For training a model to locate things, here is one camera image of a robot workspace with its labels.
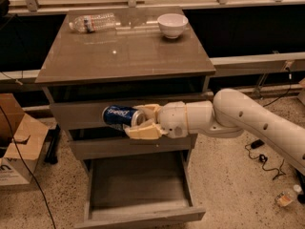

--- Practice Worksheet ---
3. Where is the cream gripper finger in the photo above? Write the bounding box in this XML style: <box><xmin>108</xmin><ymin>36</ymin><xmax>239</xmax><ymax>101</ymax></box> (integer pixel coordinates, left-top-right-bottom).
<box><xmin>125</xmin><ymin>119</ymin><xmax>167</xmax><ymax>140</ymax></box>
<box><xmin>134</xmin><ymin>104</ymin><xmax>161</xmax><ymax>123</ymax></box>

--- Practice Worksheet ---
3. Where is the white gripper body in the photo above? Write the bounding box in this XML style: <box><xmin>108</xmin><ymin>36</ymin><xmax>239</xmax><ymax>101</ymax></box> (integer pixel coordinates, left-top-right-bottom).
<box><xmin>157</xmin><ymin>101</ymin><xmax>188</xmax><ymax>138</ymax></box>

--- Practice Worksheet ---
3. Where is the blue pepsi can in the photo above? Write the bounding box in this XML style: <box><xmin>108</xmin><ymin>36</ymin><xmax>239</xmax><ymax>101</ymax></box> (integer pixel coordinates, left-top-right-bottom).
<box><xmin>102</xmin><ymin>105</ymin><xmax>146</xmax><ymax>131</ymax></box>

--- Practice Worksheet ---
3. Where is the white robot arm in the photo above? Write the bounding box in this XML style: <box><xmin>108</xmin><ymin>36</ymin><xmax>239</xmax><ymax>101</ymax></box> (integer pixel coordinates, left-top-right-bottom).
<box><xmin>125</xmin><ymin>89</ymin><xmax>305</xmax><ymax>175</ymax></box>

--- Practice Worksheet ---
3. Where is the grey middle drawer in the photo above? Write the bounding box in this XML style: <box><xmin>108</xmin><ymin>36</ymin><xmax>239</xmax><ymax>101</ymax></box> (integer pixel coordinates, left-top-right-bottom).
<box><xmin>68</xmin><ymin>129</ymin><xmax>197</xmax><ymax>160</ymax></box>

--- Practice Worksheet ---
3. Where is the grey open bottom drawer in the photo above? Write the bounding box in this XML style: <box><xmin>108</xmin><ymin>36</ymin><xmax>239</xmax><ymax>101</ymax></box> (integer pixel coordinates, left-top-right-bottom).
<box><xmin>75</xmin><ymin>151</ymin><xmax>205</xmax><ymax>229</ymax></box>

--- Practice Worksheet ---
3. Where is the grey three-drawer cabinet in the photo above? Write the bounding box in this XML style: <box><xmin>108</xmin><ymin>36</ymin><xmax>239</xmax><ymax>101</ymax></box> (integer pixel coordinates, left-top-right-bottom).
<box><xmin>34</xmin><ymin>6</ymin><xmax>216</xmax><ymax>229</ymax></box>

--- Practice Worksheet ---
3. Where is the grey top drawer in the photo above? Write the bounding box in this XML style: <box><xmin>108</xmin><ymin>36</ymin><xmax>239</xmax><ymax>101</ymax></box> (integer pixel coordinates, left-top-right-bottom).
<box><xmin>49</xmin><ymin>93</ymin><xmax>214</xmax><ymax>132</ymax></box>

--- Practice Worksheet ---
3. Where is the white ceramic bowl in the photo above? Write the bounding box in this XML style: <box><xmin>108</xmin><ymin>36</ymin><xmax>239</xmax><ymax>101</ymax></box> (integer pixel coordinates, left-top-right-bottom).
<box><xmin>157</xmin><ymin>13</ymin><xmax>189</xmax><ymax>39</ymax></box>

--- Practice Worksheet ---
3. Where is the black stand leg left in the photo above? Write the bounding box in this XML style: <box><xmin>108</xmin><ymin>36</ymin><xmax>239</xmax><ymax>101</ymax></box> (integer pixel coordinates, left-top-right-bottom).
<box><xmin>44</xmin><ymin>125</ymin><xmax>60</xmax><ymax>164</ymax></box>

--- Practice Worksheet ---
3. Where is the black stand leg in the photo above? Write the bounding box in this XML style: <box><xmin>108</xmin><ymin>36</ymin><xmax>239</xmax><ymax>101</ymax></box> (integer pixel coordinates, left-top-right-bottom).
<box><xmin>295</xmin><ymin>170</ymin><xmax>305</xmax><ymax>205</ymax></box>
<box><xmin>44</xmin><ymin>125</ymin><xmax>60</xmax><ymax>164</ymax></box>

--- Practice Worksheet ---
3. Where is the clear plastic water bottle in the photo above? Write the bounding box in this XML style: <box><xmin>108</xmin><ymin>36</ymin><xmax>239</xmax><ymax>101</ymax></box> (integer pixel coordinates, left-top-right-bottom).
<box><xmin>69</xmin><ymin>12</ymin><xmax>116</xmax><ymax>33</ymax></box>

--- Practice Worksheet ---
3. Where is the brown cardboard box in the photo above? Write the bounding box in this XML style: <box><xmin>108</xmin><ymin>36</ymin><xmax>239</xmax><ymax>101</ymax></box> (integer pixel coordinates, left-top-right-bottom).
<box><xmin>0</xmin><ymin>94</ymin><xmax>49</xmax><ymax>186</ymax></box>

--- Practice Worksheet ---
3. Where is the small bottle on floor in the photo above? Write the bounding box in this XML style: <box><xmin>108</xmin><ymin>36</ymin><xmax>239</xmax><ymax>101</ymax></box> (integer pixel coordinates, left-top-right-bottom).
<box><xmin>274</xmin><ymin>184</ymin><xmax>302</xmax><ymax>207</ymax></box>

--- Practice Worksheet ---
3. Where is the black stand leg right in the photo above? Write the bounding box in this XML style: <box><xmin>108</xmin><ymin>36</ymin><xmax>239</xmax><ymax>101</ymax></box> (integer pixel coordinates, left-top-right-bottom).
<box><xmin>295</xmin><ymin>170</ymin><xmax>305</xmax><ymax>205</ymax></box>

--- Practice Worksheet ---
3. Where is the metal window railing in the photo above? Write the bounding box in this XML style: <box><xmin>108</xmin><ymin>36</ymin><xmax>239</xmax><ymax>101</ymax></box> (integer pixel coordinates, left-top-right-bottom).
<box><xmin>1</xmin><ymin>0</ymin><xmax>304</xmax><ymax>88</ymax></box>

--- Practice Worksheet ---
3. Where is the black power adapter with cable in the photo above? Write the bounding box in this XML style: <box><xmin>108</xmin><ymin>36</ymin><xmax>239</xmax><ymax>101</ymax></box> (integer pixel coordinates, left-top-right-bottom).
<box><xmin>245</xmin><ymin>67</ymin><xmax>292</xmax><ymax>179</ymax></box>

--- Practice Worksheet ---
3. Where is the black cable on left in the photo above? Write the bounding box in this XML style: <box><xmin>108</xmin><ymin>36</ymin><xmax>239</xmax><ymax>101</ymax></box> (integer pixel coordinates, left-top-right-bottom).
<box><xmin>0</xmin><ymin>106</ymin><xmax>57</xmax><ymax>229</ymax></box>

